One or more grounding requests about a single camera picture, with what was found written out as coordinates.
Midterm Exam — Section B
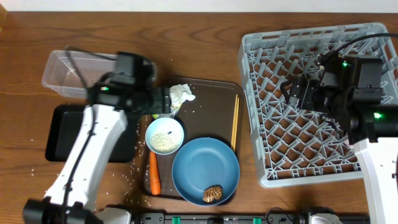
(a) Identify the black camera cable right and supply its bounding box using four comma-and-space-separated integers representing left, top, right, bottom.
317, 32, 398, 66

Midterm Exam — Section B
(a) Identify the black bin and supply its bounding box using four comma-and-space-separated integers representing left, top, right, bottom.
45, 104, 139, 163

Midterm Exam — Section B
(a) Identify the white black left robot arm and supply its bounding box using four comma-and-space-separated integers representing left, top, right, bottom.
22, 46, 170, 223

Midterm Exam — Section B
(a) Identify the blue plate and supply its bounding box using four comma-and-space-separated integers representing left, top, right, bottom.
172, 138, 240, 207

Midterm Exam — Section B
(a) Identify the clear plastic bin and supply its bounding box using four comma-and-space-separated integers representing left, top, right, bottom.
41, 49, 158, 100

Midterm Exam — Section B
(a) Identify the white tissue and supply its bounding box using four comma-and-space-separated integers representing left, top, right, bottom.
169, 84, 196, 108

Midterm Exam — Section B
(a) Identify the dark brown tray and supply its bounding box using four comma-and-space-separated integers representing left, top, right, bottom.
157, 77, 244, 200

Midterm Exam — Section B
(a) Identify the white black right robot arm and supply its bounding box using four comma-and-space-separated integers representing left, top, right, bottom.
280, 55, 397, 223

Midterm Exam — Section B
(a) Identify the grey dishwasher rack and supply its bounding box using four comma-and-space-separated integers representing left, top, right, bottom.
238, 22, 397, 188

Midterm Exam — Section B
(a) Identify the black rail with green clips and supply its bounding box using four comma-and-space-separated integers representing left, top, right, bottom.
93, 203, 371, 224

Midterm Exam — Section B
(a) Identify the brown shiitake mushroom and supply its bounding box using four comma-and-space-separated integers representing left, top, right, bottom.
203, 185, 223, 203

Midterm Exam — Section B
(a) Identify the light blue rice bowl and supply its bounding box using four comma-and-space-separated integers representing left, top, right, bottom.
145, 118, 185, 155

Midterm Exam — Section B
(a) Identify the orange carrot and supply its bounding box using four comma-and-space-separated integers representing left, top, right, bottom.
149, 151, 161, 195

